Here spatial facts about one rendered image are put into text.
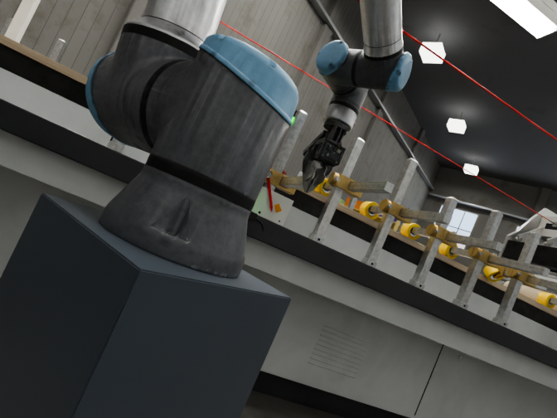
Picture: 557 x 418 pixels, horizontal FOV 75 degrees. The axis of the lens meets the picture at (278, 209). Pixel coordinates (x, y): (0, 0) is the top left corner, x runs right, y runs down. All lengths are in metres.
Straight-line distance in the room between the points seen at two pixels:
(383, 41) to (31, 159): 1.04
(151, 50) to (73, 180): 0.78
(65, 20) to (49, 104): 3.89
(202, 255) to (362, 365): 1.54
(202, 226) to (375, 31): 0.63
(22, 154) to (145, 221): 0.95
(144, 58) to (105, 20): 4.99
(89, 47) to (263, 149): 5.07
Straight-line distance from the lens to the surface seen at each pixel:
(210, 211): 0.42
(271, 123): 0.45
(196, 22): 0.62
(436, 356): 2.11
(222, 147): 0.43
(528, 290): 3.62
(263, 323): 0.49
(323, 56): 1.01
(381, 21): 0.89
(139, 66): 0.58
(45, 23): 5.32
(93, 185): 1.29
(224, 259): 0.43
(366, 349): 1.87
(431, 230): 1.63
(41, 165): 1.32
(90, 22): 5.50
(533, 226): 4.11
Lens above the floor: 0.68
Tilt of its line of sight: 3 degrees up
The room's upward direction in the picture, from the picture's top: 24 degrees clockwise
